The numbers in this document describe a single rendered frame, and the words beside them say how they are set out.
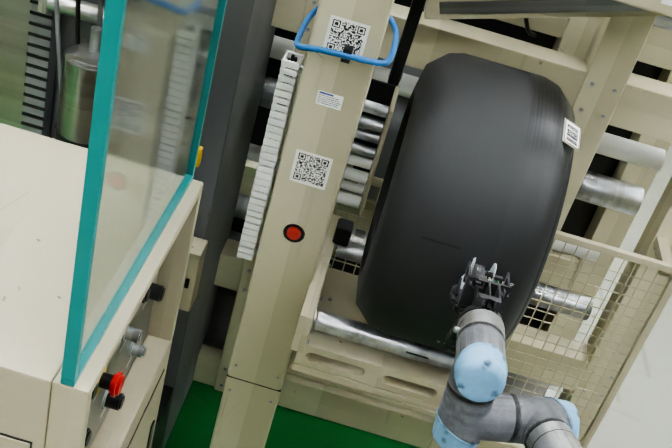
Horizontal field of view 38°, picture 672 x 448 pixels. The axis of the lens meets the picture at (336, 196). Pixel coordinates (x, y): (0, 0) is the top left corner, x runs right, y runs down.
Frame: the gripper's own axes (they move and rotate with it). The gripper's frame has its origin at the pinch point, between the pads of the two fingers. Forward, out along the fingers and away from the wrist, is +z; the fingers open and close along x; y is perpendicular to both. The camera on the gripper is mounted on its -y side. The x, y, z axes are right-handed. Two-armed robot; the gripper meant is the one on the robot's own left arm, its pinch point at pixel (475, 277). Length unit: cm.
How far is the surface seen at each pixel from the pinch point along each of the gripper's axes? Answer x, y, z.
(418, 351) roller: 2.5, -30.5, 19.0
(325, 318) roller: 23.1, -29.7, 19.7
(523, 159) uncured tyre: -2.3, 20.2, 10.2
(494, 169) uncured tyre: 2.3, 17.7, 8.0
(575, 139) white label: -11.4, 23.9, 18.5
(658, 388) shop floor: -106, -105, 159
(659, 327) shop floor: -111, -101, 197
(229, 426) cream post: 37, -74, 32
